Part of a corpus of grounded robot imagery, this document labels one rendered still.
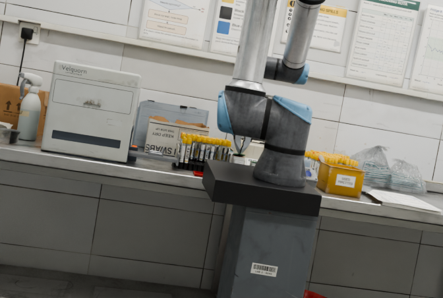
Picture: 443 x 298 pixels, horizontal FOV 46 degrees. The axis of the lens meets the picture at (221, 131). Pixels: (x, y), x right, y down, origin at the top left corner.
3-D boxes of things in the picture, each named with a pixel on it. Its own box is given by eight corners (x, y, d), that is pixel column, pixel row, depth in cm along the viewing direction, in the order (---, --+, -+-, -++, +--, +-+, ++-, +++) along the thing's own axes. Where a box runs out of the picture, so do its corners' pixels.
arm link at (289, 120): (308, 152, 142) (318, 103, 140) (258, 144, 143) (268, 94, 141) (304, 147, 154) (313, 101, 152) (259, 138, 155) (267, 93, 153)
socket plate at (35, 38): (16, 41, 227) (20, 20, 226) (18, 41, 228) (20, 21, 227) (37, 45, 228) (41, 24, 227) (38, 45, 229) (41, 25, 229)
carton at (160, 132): (142, 155, 204) (148, 117, 203) (143, 148, 232) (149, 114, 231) (205, 165, 207) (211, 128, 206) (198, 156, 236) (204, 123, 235)
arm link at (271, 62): (278, 55, 170) (277, 59, 181) (244, 49, 171) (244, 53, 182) (273, 80, 171) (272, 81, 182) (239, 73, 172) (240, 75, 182)
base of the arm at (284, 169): (313, 189, 144) (320, 154, 143) (262, 183, 140) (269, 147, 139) (293, 176, 159) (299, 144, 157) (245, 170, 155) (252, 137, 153)
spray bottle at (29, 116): (8, 138, 187) (18, 71, 186) (14, 136, 196) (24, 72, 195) (31, 142, 188) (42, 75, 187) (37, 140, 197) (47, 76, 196)
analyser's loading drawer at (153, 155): (117, 156, 175) (119, 141, 175) (118, 153, 181) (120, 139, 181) (178, 165, 178) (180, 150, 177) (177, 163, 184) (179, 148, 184)
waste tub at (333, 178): (324, 193, 188) (329, 165, 187) (314, 186, 201) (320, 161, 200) (360, 198, 189) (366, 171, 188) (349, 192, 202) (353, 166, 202)
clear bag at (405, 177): (382, 188, 237) (387, 157, 236) (378, 183, 253) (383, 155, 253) (429, 197, 233) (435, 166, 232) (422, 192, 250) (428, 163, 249)
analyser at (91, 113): (39, 151, 170) (53, 59, 169) (55, 143, 198) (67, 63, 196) (134, 165, 175) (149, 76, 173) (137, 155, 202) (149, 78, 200)
